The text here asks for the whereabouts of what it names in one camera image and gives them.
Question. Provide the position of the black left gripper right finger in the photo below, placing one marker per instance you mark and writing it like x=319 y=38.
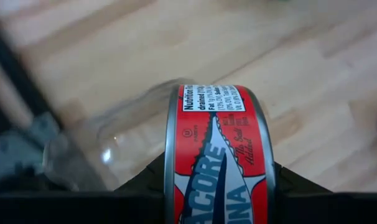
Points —
x=331 y=208

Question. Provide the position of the grey-blue bracket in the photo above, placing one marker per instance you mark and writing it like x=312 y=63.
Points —
x=20 y=146

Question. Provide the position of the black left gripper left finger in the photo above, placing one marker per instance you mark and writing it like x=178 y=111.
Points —
x=82 y=208

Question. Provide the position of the tin can with red label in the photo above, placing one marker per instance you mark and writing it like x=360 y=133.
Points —
x=219 y=140

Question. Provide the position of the clear plastic bin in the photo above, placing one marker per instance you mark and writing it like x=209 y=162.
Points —
x=82 y=161

